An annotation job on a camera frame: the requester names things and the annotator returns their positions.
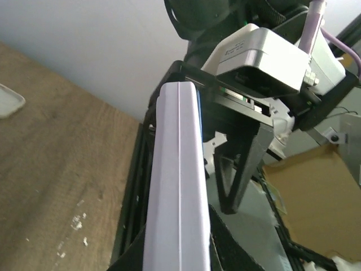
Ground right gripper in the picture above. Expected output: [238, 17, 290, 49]
[148, 60, 359, 215]

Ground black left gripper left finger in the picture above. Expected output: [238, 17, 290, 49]
[107, 224, 147, 271]

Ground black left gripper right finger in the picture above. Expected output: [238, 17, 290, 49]
[209, 205, 264, 270]

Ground lilac cased phone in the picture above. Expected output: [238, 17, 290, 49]
[143, 82, 210, 270]

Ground beige phone case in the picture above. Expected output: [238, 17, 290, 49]
[0, 84, 26, 119]

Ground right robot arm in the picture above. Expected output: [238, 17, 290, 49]
[142, 1, 360, 270]

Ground brown cardboard box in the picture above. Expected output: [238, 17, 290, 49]
[263, 145, 360, 262]

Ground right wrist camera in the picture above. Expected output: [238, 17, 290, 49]
[201, 24, 346, 98]

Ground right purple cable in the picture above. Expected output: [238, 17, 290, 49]
[298, 0, 361, 82]

